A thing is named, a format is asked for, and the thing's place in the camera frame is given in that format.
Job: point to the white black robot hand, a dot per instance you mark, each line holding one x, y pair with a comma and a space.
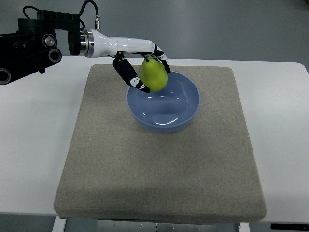
98, 45

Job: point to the green pear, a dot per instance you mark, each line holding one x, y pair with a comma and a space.
153, 74

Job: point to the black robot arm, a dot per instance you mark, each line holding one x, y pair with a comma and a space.
33, 48

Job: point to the blue bowl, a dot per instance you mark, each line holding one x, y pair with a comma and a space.
168, 110

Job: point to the beige felt mat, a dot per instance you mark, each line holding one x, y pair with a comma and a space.
117, 170

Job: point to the metal table frame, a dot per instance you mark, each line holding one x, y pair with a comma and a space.
90, 225

